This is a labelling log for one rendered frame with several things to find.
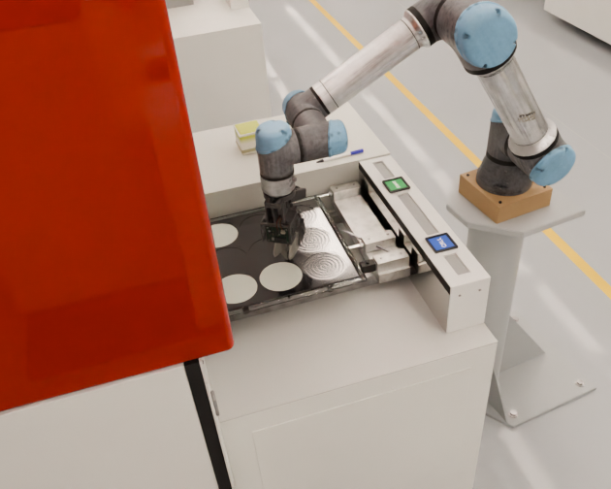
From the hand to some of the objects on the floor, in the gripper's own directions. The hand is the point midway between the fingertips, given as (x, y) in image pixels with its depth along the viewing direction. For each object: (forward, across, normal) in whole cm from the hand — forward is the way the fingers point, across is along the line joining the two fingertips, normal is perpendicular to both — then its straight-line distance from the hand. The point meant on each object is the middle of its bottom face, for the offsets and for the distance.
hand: (289, 252), depth 155 cm
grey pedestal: (+91, +56, +53) cm, 120 cm away
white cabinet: (+91, -1, +14) cm, 92 cm away
